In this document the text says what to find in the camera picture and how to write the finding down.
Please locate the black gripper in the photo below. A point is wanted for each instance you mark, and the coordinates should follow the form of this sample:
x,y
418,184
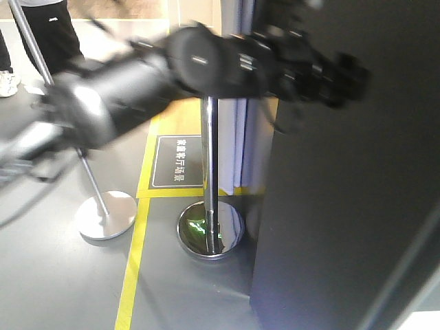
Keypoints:
x,y
302,73

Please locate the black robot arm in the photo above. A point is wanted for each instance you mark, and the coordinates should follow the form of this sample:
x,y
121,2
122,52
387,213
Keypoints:
x,y
94,103

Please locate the grey curtain behind fridge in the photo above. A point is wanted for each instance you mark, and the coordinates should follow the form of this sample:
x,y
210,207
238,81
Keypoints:
x,y
236,18

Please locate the open white fridge door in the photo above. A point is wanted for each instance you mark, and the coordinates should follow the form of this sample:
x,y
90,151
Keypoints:
x,y
349,235

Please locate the dark floor sign sticker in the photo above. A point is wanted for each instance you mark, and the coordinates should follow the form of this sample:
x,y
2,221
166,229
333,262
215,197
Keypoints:
x,y
177,162

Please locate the chrome barrier stanchion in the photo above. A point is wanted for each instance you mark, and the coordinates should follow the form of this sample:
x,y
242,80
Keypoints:
x,y
210,229

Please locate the person in black trousers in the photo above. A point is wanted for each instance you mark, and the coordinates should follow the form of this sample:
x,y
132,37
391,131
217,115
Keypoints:
x,y
52,28

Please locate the steel stanchion post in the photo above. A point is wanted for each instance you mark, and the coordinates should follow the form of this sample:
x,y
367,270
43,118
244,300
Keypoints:
x,y
106,215

